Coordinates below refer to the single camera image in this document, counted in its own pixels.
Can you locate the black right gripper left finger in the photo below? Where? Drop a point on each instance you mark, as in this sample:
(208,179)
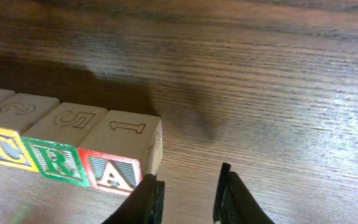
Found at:
(143,206)

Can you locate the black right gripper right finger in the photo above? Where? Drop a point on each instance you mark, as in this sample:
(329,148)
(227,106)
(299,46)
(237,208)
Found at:
(233,203)

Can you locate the red A wooden block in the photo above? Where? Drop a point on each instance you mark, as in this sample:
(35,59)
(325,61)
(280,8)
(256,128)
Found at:
(121,149)

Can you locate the green R block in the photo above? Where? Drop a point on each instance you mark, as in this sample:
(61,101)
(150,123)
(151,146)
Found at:
(53,141)

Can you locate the yellow C wooden block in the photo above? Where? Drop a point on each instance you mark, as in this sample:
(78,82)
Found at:
(17,115)

